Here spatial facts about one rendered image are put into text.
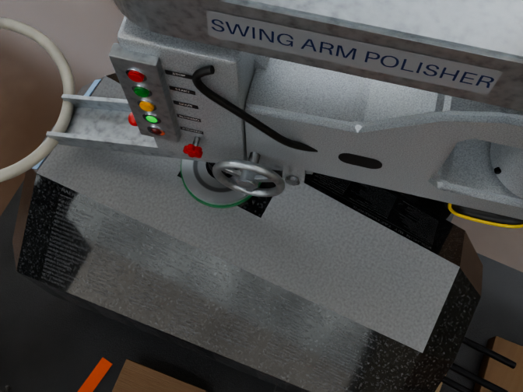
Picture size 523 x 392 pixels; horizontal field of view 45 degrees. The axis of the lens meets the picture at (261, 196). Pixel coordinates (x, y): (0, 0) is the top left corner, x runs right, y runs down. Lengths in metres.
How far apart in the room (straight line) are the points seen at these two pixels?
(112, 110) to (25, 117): 1.21
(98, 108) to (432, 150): 0.92
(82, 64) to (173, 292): 1.46
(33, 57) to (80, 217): 1.36
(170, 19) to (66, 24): 2.13
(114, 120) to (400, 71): 0.93
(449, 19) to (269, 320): 1.00
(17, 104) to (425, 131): 2.12
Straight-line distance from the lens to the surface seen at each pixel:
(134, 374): 2.30
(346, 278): 1.61
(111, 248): 1.75
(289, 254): 1.62
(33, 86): 2.93
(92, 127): 1.70
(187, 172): 1.67
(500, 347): 2.44
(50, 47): 1.83
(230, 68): 1.01
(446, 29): 0.87
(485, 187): 1.29
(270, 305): 1.63
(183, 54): 1.02
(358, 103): 1.13
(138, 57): 1.05
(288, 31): 0.89
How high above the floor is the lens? 2.38
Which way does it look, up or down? 69 degrees down
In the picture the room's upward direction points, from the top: 1 degrees counter-clockwise
